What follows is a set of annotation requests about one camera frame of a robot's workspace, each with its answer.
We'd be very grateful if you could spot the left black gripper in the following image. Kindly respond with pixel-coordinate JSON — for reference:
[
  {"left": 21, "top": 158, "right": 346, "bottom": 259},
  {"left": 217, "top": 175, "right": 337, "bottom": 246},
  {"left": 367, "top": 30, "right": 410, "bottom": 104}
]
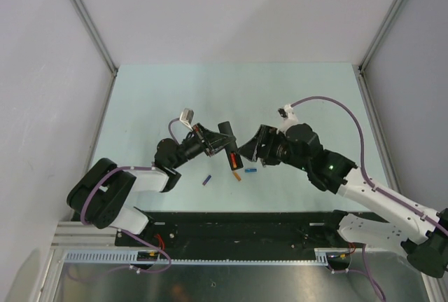
[{"left": 171, "top": 123, "right": 235, "bottom": 169}]

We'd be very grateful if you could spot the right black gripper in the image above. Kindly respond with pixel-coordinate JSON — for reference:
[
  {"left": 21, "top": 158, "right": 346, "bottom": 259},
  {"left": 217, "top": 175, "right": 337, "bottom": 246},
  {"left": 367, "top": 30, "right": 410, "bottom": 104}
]
[{"left": 236, "top": 125, "right": 309, "bottom": 172}]

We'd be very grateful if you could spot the red orange battery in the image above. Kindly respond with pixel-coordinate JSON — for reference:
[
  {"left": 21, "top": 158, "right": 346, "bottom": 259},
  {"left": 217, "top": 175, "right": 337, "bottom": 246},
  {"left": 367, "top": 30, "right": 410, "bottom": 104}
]
[{"left": 230, "top": 153, "right": 239, "bottom": 170}]

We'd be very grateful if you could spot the black remote control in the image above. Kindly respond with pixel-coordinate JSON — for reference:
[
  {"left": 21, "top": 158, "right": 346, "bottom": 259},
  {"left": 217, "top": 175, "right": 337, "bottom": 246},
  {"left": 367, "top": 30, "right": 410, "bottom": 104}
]
[{"left": 218, "top": 121, "right": 244, "bottom": 171}]

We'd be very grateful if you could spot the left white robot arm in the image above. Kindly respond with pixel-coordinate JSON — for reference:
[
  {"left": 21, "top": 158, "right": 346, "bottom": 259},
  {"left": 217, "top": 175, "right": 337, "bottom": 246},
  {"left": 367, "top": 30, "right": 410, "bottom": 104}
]
[{"left": 66, "top": 123, "right": 236, "bottom": 246}]

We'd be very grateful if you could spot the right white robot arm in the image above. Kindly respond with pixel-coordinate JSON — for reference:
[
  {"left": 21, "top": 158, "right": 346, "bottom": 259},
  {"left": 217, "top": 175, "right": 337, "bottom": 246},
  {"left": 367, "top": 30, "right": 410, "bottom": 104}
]
[{"left": 238, "top": 124, "right": 447, "bottom": 278}]

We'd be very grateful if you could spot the blue battery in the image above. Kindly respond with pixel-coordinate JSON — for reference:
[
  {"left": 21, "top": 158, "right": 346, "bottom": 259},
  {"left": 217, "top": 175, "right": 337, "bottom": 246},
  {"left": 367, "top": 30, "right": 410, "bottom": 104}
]
[{"left": 244, "top": 167, "right": 258, "bottom": 173}]

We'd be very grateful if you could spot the purple battery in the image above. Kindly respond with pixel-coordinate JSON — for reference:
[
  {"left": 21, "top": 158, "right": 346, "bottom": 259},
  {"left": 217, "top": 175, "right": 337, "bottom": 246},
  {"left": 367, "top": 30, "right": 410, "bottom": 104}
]
[{"left": 202, "top": 174, "right": 211, "bottom": 186}]

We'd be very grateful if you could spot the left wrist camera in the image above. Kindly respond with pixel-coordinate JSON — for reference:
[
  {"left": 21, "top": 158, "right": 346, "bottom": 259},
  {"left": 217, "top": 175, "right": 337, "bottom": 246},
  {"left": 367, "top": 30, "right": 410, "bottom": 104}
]
[{"left": 179, "top": 108, "right": 194, "bottom": 131}]

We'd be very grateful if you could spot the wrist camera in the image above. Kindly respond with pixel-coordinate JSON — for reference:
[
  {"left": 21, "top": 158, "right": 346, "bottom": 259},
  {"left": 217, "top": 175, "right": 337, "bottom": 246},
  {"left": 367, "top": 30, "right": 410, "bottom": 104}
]
[
  {"left": 179, "top": 108, "right": 194, "bottom": 131},
  {"left": 277, "top": 104, "right": 299, "bottom": 133}
]

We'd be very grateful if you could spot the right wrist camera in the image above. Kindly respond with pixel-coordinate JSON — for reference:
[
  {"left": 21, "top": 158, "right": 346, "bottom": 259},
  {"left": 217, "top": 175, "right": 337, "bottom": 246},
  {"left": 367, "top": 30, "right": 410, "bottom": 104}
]
[{"left": 277, "top": 104, "right": 299, "bottom": 133}]

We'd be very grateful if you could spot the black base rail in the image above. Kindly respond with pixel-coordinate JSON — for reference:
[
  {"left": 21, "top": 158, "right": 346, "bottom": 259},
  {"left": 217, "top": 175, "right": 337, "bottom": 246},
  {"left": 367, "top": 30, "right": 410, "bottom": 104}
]
[{"left": 115, "top": 210, "right": 386, "bottom": 261}]

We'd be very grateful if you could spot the white slotted cable duct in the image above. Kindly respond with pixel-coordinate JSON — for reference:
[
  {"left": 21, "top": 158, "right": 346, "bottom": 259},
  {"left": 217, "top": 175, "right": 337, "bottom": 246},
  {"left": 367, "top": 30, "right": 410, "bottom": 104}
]
[{"left": 62, "top": 249, "right": 332, "bottom": 267}]

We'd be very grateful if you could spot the left aluminium frame post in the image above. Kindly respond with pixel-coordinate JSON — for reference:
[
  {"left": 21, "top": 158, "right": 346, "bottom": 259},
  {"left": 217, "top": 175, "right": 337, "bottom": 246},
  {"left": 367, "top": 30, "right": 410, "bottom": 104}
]
[{"left": 51, "top": 0, "right": 118, "bottom": 75}]

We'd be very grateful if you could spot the aluminium frame post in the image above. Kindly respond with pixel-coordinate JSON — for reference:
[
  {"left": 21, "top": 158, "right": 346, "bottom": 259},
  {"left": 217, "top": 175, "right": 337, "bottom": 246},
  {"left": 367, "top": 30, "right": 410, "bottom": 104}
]
[
  {"left": 357, "top": 0, "right": 426, "bottom": 74},
  {"left": 51, "top": 0, "right": 118, "bottom": 75}
]

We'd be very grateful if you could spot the right aluminium frame post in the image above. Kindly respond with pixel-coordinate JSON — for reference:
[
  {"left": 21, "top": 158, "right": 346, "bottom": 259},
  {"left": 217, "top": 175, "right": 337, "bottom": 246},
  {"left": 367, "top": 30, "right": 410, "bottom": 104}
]
[{"left": 357, "top": 0, "right": 426, "bottom": 74}]

